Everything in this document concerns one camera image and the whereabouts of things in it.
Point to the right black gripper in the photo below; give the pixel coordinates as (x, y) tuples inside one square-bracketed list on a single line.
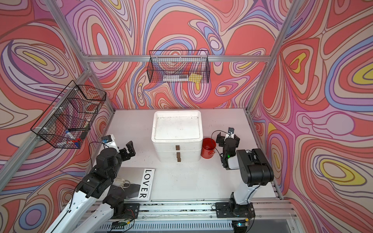
[(220, 140)]

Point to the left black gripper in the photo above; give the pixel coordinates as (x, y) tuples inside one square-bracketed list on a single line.
[(126, 156)]

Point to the white three-drawer cabinet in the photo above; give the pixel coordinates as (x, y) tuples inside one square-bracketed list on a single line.
[(183, 128)]

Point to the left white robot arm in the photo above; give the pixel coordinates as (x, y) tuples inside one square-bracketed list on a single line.
[(90, 189)]

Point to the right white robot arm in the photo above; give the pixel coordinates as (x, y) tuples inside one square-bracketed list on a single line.
[(255, 171)]

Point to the red metal cup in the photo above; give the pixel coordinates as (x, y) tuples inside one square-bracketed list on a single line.
[(208, 148)]

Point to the LOVER magazine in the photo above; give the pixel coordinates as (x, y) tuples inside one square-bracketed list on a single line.
[(133, 184)]

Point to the red marker in basket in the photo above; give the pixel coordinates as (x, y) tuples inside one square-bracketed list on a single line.
[(76, 142)]

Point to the blue marker in basket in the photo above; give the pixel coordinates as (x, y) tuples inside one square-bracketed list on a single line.
[(70, 135)]

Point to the clear box in basket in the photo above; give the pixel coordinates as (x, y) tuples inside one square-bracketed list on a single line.
[(175, 78)]

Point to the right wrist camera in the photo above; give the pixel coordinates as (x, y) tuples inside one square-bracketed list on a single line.
[(230, 132)]

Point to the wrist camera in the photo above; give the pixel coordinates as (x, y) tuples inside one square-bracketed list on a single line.
[(108, 141), (230, 132)]

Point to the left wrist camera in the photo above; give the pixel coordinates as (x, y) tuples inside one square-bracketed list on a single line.
[(108, 141)]

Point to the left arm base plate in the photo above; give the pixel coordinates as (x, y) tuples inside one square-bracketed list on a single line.
[(128, 211)]

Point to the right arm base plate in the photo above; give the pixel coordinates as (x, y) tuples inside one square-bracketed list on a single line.
[(231, 210)]

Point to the black wire basket left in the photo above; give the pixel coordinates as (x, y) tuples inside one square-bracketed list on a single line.
[(77, 106)]

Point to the black wire basket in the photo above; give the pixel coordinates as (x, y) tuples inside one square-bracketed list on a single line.
[(194, 63), (77, 106)]

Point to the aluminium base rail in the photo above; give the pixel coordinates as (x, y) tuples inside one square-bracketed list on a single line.
[(200, 215)]

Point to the black wire basket back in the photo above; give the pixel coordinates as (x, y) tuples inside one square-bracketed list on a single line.
[(194, 63)]

